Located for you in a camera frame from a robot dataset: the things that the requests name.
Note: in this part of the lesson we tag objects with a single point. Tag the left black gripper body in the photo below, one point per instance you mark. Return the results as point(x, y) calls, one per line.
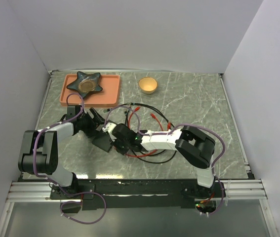
point(87, 124)

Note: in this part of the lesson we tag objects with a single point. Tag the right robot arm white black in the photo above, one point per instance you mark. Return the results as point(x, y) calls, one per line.
point(193, 144)

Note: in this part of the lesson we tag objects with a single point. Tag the salmon rectangular tray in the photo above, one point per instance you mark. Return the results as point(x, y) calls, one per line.
point(101, 92)

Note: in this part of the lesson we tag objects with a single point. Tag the dark star-shaped dish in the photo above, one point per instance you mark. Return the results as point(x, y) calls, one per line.
point(86, 84)

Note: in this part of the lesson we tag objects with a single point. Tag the black network switch box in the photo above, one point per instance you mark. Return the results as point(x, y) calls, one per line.
point(102, 140)

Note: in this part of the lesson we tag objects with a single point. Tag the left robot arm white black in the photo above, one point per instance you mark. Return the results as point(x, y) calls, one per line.
point(39, 150)

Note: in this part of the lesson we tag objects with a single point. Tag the aluminium frame rail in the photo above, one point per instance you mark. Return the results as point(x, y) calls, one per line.
point(40, 191)

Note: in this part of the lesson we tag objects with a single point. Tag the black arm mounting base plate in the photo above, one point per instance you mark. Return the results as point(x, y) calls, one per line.
point(137, 193)

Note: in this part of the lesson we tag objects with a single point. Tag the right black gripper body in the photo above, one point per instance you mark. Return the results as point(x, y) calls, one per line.
point(122, 147)

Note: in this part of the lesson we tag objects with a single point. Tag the small yellow bowl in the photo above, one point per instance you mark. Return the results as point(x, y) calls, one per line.
point(148, 85)

